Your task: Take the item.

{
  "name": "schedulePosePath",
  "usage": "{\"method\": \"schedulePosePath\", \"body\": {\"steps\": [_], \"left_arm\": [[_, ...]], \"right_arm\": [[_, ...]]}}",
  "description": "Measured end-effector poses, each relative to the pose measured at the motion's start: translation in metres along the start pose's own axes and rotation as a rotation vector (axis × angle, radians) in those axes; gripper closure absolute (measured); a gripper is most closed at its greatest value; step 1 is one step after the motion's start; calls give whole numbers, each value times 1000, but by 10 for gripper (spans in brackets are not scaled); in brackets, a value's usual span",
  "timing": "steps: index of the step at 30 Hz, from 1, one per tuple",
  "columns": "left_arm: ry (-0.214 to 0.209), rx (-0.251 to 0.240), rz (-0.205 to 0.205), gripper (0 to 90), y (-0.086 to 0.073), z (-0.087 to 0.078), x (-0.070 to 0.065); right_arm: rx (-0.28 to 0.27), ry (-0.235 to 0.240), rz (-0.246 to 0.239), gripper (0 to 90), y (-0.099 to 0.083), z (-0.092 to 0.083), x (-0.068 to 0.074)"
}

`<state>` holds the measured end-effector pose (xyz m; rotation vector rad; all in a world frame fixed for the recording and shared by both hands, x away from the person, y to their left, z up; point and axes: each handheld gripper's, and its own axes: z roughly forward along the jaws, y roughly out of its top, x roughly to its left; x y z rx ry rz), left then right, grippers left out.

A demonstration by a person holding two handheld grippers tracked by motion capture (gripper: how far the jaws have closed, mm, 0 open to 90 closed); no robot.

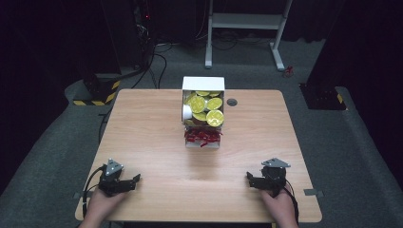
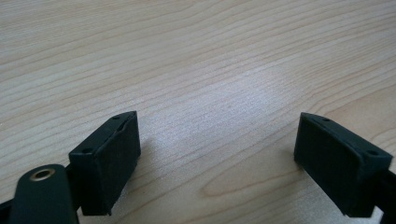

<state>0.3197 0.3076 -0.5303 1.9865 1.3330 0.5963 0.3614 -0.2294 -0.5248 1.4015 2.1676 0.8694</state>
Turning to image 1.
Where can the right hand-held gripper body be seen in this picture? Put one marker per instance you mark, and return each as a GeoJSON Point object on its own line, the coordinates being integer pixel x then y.
{"type": "Point", "coordinates": [274, 178]}

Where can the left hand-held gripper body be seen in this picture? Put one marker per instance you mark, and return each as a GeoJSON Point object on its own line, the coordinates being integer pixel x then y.
{"type": "Point", "coordinates": [111, 181]}

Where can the person's right hand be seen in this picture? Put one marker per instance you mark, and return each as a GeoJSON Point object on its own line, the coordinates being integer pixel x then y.
{"type": "Point", "coordinates": [281, 206]}

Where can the grey tape piece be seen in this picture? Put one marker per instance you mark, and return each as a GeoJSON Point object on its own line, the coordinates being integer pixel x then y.
{"type": "Point", "coordinates": [313, 192]}

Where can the pile of yellow-lidded cups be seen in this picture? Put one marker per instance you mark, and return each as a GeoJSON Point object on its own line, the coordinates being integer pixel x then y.
{"type": "Point", "coordinates": [206, 107]}

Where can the white cup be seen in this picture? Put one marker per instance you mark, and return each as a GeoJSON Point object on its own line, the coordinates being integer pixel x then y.
{"type": "Point", "coordinates": [187, 111]}

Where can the black base with hazard tape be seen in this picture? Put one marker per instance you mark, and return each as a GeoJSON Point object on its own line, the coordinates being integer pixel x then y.
{"type": "Point", "coordinates": [101, 91]}

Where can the black base with yellow mark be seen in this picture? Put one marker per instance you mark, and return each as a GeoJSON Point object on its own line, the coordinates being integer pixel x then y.
{"type": "Point", "coordinates": [323, 96]}

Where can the white cardboard box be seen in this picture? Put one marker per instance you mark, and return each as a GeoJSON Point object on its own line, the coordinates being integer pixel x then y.
{"type": "Point", "coordinates": [202, 84]}

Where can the small red floor object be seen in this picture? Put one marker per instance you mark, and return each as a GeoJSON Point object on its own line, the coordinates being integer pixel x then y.
{"type": "Point", "coordinates": [287, 71]}

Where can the dark equipment rack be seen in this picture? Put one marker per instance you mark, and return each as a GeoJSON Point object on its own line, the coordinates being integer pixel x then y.
{"type": "Point", "coordinates": [144, 28]}

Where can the white metal stand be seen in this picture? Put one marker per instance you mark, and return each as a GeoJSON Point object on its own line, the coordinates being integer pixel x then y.
{"type": "Point", "coordinates": [244, 21]}

